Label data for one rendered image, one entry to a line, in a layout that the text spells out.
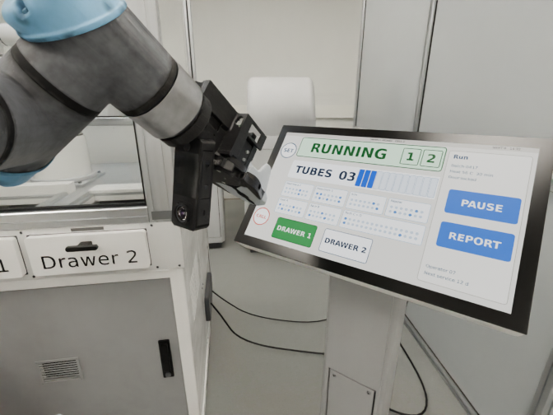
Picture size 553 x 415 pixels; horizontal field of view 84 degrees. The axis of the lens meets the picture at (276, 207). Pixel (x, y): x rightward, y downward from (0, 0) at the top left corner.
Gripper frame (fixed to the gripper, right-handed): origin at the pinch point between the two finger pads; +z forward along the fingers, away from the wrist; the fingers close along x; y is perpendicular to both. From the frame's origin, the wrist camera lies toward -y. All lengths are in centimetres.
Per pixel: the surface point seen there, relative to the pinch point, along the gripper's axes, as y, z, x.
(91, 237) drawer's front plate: -16, 8, 51
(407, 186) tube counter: 14.0, 15.0, -18.6
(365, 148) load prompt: 21.1, 15.0, -8.7
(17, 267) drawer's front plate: -30, 2, 65
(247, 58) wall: 222, 168, 223
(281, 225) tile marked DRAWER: 1.1, 15.0, 3.5
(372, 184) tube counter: 13.5, 15.0, -12.3
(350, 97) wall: 241, 257, 124
